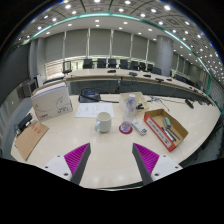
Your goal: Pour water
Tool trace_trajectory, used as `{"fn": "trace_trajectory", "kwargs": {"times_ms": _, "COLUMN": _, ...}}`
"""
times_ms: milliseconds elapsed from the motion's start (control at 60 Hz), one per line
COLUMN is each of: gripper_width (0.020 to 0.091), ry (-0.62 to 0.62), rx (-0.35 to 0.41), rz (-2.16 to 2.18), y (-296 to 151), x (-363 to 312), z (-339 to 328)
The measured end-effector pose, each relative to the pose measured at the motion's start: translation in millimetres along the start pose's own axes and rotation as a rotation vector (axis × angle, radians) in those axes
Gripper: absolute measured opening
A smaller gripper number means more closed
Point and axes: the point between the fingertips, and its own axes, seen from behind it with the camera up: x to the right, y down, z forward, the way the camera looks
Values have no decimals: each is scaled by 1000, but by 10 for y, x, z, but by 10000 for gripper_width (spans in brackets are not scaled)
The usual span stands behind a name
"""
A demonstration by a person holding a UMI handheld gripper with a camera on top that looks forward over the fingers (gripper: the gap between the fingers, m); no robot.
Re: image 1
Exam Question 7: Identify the black box device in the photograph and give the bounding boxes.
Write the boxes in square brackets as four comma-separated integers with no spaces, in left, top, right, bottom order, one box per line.
[15,113,34,133]

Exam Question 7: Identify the brown paper envelope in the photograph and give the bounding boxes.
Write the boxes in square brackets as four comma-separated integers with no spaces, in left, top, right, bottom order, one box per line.
[14,120,50,162]

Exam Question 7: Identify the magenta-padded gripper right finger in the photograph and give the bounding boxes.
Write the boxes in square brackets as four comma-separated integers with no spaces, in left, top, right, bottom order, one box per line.
[131,142,184,186]

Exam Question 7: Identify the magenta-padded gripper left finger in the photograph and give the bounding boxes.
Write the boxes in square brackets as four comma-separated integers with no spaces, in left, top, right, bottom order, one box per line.
[41,142,92,186]

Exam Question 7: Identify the thin black pen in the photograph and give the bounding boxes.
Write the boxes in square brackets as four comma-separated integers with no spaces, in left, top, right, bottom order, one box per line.
[166,127,181,141]

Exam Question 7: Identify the white copy paper carton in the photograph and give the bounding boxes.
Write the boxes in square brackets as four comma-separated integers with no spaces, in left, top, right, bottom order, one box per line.
[30,80,74,122]

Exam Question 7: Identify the black office chairs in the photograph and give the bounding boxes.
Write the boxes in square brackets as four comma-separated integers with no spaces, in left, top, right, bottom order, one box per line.
[81,58,163,76]

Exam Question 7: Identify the green board eraser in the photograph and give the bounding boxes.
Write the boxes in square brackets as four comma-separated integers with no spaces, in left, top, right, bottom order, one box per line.
[162,116,172,129]

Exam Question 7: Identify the shallow cardboard box red label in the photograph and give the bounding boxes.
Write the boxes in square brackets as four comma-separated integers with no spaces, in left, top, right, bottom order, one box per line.
[143,108,189,153]

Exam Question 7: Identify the white printed paper sheet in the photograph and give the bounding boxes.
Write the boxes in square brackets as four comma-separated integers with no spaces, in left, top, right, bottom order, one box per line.
[74,102,115,119]

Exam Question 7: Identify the small dark monitor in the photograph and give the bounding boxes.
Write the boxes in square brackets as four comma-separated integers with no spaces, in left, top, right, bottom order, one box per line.
[62,60,73,75]

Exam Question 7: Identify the black table microphone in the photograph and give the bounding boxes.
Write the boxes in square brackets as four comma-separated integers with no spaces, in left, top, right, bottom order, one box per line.
[184,98,195,110]

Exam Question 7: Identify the clear plastic water bottle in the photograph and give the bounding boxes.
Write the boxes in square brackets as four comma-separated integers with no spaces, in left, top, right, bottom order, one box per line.
[119,93,137,133]

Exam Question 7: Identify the round ceiling lights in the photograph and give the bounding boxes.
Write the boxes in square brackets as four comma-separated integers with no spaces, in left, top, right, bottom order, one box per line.
[16,0,224,78]

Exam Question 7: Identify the flat round red coaster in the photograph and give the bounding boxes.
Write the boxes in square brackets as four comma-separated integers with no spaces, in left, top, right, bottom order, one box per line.
[118,124,134,135]

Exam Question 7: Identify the thin grey cable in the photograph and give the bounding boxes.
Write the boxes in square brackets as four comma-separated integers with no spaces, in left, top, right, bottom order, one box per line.
[146,95,171,113]

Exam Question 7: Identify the white compartment organizer box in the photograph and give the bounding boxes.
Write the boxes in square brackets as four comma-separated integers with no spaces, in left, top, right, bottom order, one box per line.
[119,91,152,113]

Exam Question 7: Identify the white remote control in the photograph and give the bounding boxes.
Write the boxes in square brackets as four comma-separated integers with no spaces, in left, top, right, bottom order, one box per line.
[130,118,148,136]

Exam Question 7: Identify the black silver marker pen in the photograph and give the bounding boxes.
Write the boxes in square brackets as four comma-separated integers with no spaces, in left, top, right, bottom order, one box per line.
[160,126,177,143]

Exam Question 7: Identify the long curved conference desk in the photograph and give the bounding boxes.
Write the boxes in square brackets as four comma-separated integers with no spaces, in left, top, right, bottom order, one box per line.
[63,68,214,106]

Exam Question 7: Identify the black conference microphones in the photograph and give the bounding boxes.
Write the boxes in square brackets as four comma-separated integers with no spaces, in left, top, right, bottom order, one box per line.
[107,68,174,83]

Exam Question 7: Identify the white ceramic mug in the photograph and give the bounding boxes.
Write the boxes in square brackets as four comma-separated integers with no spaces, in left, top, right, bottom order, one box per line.
[94,111,113,134]

